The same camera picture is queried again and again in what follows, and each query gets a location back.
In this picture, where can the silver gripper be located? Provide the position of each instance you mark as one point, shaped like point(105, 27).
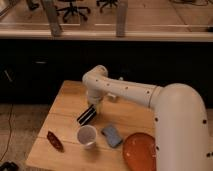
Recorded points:
point(89, 113)

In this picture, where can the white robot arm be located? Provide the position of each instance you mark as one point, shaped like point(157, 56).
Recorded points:
point(181, 128)

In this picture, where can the white paper cup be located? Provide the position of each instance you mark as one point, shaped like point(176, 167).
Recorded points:
point(86, 136)

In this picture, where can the wooden table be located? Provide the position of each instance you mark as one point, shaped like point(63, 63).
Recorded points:
point(69, 104)

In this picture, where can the orange plate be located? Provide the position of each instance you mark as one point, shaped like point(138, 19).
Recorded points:
point(139, 152)

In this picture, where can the black office chair base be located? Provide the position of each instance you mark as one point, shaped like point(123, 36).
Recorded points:
point(72, 9)

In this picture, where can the grey metal post right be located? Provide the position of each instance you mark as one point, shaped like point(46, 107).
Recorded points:
point(121, 17)

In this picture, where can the grey metal post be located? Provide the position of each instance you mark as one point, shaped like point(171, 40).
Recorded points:
point(51, 14)
point(121, 17)

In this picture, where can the grey metal post left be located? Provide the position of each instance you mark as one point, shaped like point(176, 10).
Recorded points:
point(51, 14)

